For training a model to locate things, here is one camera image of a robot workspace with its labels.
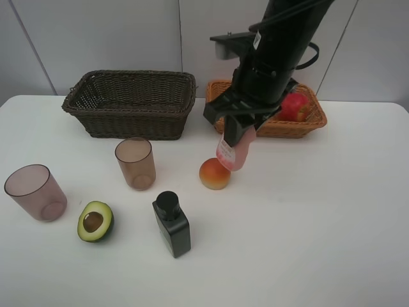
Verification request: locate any red apple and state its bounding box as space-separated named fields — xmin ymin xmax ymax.
xmin=277 ymin=93 xmax=310 ymax=122

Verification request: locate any avocado half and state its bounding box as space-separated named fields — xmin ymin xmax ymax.
xmin=77 ymin=201 xmax=114 ymax=243

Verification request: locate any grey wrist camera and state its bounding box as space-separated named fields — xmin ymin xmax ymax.
xmin=210 ymin=32 xmax=256 ymax=60

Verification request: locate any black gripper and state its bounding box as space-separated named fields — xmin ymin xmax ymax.
xmin=203 ymin=57 xmax=298 ymax=148

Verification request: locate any pink bottle white cap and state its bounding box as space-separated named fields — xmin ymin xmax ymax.
xmin=216 ymin=126 xmax=256 ymax=171

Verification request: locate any round bread bun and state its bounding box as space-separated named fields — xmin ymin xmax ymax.
xmin=199 ymin=158 xmax=231 ymax=190

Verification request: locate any tan wicker basket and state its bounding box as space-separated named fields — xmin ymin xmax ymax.
xmin=206 ymin=80 xmax=327 ymax=139

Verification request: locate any brown transparent cup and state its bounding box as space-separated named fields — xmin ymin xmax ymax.
xmin=114 ymin=138 xmax=156 ymax=191

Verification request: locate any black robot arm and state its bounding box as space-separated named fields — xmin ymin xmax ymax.
xmin=203 ymin=0 xmax=333 ymax=147

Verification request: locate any purple transparent cup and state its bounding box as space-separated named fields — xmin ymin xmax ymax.
xmin=4 ymin=164 xmax=67 ymax=222

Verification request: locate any dark brown wicker basket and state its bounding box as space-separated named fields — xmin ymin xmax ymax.
xmin=62 ymin=70 xmax=196 ymax=141

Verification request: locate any black rectangular bottle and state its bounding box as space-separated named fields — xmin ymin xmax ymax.
xmin=152 ymin=191 xmax=191 ymax=258

